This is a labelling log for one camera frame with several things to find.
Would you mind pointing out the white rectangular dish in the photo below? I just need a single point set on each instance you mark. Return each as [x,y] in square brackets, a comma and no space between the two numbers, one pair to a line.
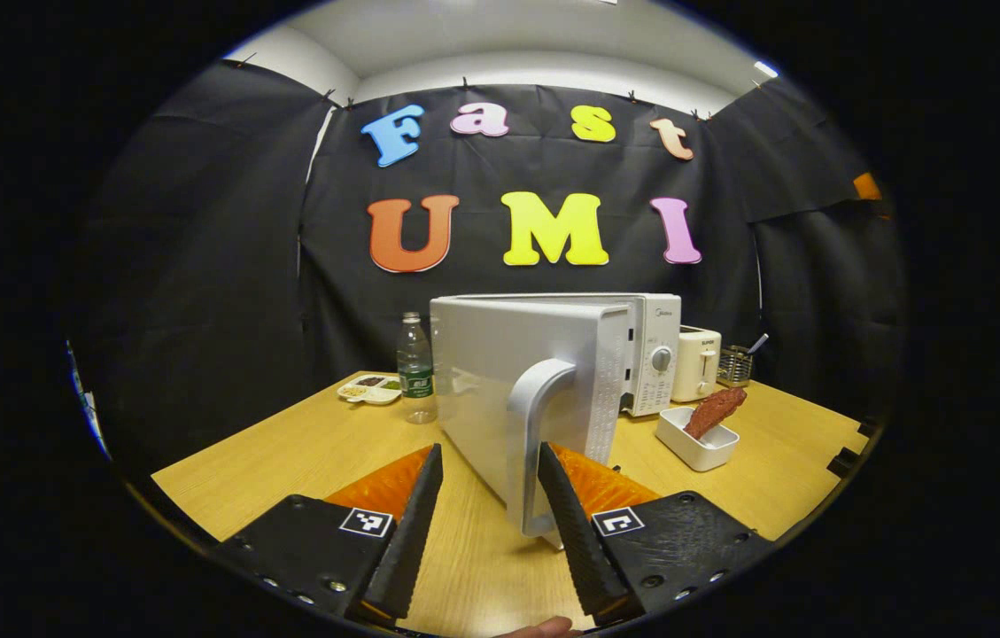
[699,450]

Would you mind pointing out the metal utensil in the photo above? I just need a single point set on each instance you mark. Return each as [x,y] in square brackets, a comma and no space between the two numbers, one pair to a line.
[758,342]

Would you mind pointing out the black backdrop cloth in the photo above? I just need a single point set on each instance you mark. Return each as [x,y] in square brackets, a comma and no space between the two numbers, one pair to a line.
[198,266]

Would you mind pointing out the white microwave oven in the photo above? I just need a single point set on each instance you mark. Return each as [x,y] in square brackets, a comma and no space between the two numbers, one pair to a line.
[491,381]

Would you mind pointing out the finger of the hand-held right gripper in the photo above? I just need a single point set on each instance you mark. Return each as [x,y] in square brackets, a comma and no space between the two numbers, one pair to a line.
[866,187]

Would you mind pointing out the small ceiling light panel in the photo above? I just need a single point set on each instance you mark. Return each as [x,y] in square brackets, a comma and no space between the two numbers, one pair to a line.
[764,69]

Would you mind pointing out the clear water bottle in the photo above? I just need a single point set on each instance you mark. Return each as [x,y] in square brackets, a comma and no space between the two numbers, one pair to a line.
[416,381]

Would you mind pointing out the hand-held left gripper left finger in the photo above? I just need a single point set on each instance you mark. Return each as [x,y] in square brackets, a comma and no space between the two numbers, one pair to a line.
[411,540]

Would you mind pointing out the black table edge bracket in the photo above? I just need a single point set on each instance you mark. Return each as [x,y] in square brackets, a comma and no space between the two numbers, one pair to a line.
[843,462]

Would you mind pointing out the white toaster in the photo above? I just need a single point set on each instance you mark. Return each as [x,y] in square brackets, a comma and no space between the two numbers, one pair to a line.
[694,363]

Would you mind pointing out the brown meat piece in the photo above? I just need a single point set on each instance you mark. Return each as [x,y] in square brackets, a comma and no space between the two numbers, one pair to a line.
[712,412]

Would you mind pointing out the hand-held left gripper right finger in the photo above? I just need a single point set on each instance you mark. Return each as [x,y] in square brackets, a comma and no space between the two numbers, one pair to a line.
[584,549]

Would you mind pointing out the white divided food tray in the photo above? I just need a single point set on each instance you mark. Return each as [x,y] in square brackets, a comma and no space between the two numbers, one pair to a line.
[369,390]

